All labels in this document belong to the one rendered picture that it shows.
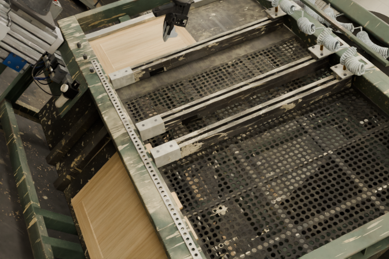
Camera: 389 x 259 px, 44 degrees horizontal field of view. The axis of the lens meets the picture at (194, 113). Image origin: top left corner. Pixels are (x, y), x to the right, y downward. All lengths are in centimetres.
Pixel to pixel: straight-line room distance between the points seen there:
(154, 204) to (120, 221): 49
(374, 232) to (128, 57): 164
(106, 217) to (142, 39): 109
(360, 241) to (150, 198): 84
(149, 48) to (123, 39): 20
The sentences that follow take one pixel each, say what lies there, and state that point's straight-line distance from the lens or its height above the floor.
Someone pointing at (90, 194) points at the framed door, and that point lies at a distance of 272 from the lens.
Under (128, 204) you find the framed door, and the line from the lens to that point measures 247.
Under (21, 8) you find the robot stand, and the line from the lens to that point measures 221.
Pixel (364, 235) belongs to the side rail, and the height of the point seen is 137.
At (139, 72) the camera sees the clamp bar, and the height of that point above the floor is 104.
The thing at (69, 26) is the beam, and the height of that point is 86.
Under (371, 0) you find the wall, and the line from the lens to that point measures 888.
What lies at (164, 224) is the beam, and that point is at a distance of 196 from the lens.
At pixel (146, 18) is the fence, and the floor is 122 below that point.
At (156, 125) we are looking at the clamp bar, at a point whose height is 100.
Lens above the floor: 163
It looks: 12 degrees down
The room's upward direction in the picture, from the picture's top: 44 degrees clockwise
